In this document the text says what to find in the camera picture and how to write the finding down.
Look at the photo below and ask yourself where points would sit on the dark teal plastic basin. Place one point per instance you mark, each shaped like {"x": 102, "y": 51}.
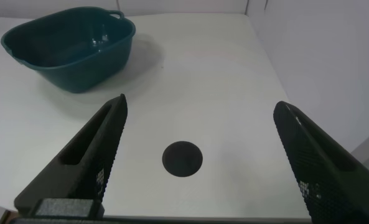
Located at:
{"x": 72, "y": 46}

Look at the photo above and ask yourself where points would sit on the black round table disc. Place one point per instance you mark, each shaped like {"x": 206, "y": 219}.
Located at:
{"x": 182, "y": 158}

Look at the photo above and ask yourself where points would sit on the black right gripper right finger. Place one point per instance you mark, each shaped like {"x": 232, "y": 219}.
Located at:
{"x": 330, "y": 174}

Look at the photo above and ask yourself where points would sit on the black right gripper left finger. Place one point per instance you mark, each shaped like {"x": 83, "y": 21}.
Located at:
{"x": 81, "y": 161}

